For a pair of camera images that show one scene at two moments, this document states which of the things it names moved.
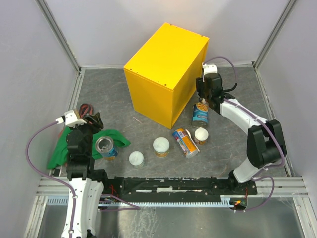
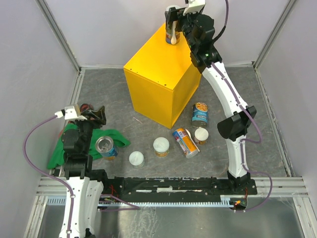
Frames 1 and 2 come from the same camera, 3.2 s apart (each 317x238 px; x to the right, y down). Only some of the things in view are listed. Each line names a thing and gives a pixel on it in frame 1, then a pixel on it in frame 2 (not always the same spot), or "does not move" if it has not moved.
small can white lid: x=200 y=136 does not move
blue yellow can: x=185 y=143 does not move
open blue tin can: x=105 y=146 does not move
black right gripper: x=199 y=86 -> x=173 y=15
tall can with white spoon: x=202 y=99 -> x=172 y=33
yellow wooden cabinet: x=161 y=78 does not move
